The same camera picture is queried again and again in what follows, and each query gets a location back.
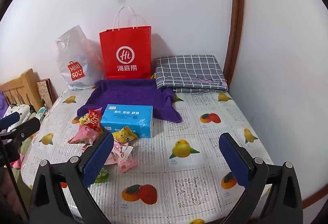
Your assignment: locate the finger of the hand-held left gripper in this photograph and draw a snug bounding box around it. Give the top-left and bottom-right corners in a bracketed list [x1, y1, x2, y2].
[0, 117, 41, 149]
[0, 112, 22, 133]

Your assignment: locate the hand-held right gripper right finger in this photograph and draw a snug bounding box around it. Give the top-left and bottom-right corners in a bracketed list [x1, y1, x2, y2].
[219, 132, 303, 224]

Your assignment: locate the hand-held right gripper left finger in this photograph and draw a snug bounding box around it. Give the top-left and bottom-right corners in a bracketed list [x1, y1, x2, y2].
[29, 132, 114, 224]

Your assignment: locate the green snack packet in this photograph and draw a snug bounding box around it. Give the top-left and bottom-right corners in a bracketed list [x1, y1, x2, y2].
[93, 167, 110, 184]

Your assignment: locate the pink white snack packet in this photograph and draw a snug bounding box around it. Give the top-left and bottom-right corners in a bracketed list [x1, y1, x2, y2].
[117, 157, 139, 173]
[105, 141, 134, 164]

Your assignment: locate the large pink snack packet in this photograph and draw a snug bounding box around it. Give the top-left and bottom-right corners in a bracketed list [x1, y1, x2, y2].
[67, 127, 104, 145]

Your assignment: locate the pink cloth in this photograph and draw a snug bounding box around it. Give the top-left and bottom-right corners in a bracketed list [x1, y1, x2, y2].
[10, 155, 25, 170]

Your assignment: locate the black white spotted cloth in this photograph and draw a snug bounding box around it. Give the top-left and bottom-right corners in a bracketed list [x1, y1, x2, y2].
[4, 103, 35, 124]

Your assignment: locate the light green cloth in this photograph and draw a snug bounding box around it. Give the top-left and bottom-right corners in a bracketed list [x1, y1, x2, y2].
[19, 132, 39, 156]

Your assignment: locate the yellow snack packet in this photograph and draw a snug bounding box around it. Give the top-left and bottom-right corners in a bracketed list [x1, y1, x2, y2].
[112, 125, 139, 144]

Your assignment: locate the red snack packet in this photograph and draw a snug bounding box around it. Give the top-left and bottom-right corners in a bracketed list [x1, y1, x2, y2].
[88, 108, 103, 133]

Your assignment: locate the wooden headboard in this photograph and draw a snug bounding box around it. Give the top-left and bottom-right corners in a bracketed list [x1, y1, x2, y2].
[0, 68, 44, 112]

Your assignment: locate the small yellow candy packet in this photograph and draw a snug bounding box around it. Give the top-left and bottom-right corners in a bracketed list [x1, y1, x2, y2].
[78, 114, 91, 127]

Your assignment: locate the brown patterned book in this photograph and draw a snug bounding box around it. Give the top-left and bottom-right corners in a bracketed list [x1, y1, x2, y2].
[36, 79, 59, 110]

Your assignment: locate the blue tissue pack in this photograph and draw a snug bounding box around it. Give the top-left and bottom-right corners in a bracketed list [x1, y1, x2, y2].
[100, 104, 154, 138]

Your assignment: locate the purple towel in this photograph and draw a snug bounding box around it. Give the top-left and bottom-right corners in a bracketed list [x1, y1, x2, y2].
[77, 79, 183, 124]

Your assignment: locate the white plastic bag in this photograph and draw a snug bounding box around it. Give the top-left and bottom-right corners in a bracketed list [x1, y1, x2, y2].
[55, 25, 105, 90]

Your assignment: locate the grey checked folded cloth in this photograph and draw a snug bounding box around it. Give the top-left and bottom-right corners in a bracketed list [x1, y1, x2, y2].
[154, 55, 228, 94]

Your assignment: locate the red paper bag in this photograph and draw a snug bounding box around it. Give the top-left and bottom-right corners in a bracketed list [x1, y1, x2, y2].
[99, 6, 152, 80]

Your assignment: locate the wooden door frame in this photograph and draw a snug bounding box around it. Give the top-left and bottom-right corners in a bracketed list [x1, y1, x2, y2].
[222, 0, 245, 81]

